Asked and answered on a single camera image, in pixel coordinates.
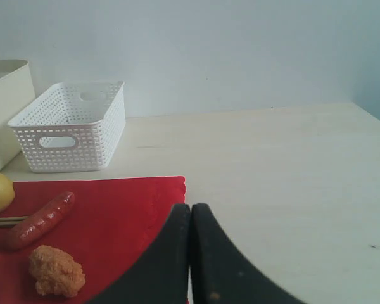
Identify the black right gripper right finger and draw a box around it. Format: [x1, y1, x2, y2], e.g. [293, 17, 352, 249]
[190, 203, 302, 304]

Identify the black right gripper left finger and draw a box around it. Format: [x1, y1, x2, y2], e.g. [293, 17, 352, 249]
[89, 204, 191, 304]

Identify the fried chicken nugget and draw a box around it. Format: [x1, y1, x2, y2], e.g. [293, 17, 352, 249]
[28, 245, 86, 298]

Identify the red tablecloth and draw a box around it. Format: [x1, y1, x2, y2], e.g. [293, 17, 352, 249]
[0, 176, 186, 303]

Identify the red sausage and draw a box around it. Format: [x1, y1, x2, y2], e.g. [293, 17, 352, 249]
[6, 191, 75, 250]

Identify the upper wooden chopstick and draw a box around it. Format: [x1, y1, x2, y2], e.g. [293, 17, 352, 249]
[0, 216, 28, 222]

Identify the wooden chopstick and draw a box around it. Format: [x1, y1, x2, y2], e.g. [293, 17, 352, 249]
[0, 216, 28, 222]
[0, 221, 18, 227]

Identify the white perforated plastic basket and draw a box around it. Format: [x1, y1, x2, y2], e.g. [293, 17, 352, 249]
[8, 81, 126, 173]

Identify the lower wooden chopstick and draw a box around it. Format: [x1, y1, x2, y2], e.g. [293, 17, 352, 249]
[0, 221, 18, 227]

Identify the cream plastic bin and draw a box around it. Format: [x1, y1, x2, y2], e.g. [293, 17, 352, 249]
[0, 60, 35, 170]

